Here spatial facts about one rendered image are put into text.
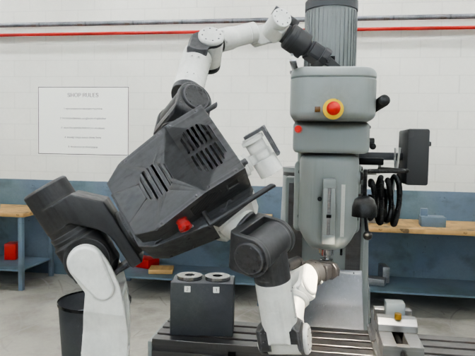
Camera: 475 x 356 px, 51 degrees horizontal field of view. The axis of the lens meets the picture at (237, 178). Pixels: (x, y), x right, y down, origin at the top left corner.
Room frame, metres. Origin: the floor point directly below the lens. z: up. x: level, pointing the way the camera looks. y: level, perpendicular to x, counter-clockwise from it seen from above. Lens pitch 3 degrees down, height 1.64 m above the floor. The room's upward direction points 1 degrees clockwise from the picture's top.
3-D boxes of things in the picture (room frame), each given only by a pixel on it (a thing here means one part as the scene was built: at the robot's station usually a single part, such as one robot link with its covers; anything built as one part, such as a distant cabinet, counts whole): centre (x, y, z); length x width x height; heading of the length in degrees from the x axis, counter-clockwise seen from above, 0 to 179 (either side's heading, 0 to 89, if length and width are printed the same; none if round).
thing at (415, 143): (1.96, -0.69, 1.62); 0.20 x 0.09 x 0.21; 172
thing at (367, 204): (1.47, -0.37, 1.48); 0.07 x 0.07 x 0.06
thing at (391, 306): (1.67, -0.54, 1.10); 0.06 x 0.05 x 0.06; 81
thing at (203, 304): (1.77, 0.11, 1.09); 0.22 x 0.12 x 0.20; 88
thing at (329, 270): (1.63, -0.26, 1.24); 0.13 x 0.12 x 0.10; 58
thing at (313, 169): (1.71, -0.31, 1.47); 0.21 x 0.19 x 0.32; 82
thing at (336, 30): (1.96, -0.35, 2.05); 0.20 x 0.20 x 0.32
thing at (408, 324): (1.62, -0.53, 1.08); 0.12 x 0.06 x 0.04; 81
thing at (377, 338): (1.65, -0.54, 1.04); 0.35 x 0.15 x 0.11; 171
